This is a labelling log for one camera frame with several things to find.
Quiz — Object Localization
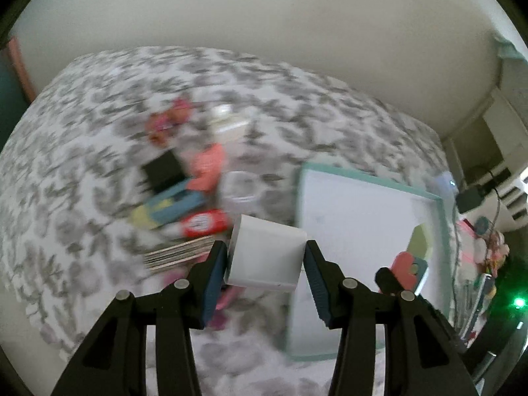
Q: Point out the pink toy glasses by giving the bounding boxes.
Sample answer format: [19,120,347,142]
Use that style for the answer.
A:
[390,252,429,295]

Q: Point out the white cube charger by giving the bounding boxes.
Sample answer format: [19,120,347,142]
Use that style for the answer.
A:
[225,214,308,292]

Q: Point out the black gold patterned hair clip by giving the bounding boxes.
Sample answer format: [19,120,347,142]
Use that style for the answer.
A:
[143,236,215,273]

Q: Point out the magenta lighter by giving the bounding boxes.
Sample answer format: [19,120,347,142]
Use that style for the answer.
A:
[209,285,244,331]

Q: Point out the red stain remover bottle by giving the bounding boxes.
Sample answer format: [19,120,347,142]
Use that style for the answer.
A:
[178,209,231,238]

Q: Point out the white smart watch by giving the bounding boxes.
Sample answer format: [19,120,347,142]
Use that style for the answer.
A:
[219,171,258,215]

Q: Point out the blue yellow box cutter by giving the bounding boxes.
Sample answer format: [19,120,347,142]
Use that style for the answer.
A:
[128,179,206,230]

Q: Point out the coral plastic clip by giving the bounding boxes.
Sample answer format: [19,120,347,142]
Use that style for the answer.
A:
[187,143,225,192]

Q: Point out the white plug with light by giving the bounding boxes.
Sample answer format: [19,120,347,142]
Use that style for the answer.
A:
[434,171,458,196]

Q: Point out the white shelf unit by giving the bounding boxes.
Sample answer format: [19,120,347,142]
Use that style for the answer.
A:
[443,32,528,224]

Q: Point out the grey floral bed cover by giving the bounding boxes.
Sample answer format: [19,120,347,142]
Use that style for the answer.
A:
[1,47,447,391]

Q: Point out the black power adapter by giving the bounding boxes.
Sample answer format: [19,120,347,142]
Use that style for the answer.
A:
[141,150,187,194]

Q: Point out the white plastic clip holder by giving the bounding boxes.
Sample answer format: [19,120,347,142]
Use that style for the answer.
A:
[210,104,250,144]

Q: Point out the pink toy puppy figure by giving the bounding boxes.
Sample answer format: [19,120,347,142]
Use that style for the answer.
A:
[145,97,192,148]

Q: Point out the black box with cable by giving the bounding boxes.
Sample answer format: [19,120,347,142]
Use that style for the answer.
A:
[455,185,486,214]

